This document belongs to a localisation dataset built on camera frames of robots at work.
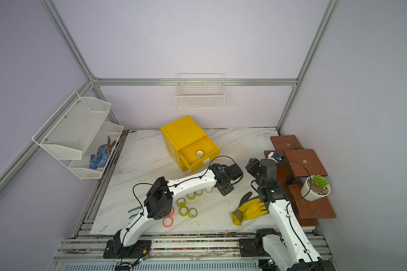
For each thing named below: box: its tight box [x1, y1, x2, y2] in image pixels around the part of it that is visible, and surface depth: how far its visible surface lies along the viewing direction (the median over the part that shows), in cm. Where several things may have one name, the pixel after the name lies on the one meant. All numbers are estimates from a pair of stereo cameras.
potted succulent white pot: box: [300, 174, 331, 203], surface depth 69 cm
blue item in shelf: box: [89, 144, 110, 170], surface depth 89 cm
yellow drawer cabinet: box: [160, 115, 221, 173], surface depth 90 cm
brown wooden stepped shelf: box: [263, 134, 337, 227], surface depth 77 cm
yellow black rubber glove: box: [230, 191, 269, 226], surface depth 85 cm
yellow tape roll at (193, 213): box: [188, 207, 198, 219], surface depth 85 cm
